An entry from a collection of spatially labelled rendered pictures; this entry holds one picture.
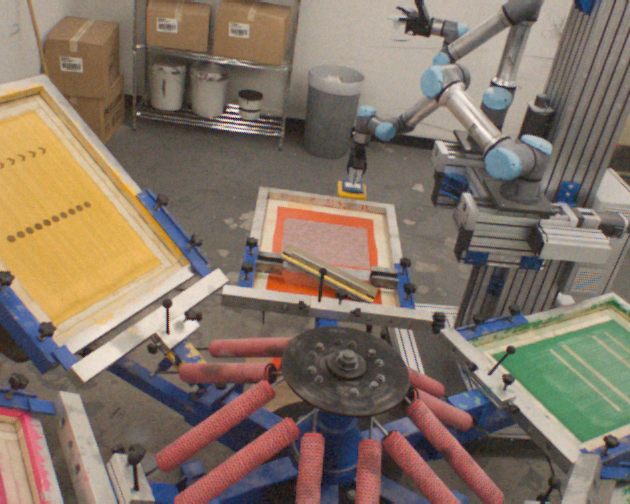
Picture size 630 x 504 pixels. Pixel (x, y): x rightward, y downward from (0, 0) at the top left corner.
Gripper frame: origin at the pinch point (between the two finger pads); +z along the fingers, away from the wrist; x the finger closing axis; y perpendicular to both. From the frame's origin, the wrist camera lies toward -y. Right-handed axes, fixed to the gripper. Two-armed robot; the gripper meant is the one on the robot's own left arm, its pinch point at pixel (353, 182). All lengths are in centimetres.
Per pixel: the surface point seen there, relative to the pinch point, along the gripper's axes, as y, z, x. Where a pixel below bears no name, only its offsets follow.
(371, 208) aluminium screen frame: -21.1, 0.5, -7.4
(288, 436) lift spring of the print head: -178, -26, 23
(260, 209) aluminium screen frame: -37, -1, 39
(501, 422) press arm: -133, 7, -43
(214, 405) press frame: -152, -5, 42
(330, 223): -34.8, 2.8, 10.1
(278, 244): -57, 3, 30
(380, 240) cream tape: -43.0, 2.8, -10.4
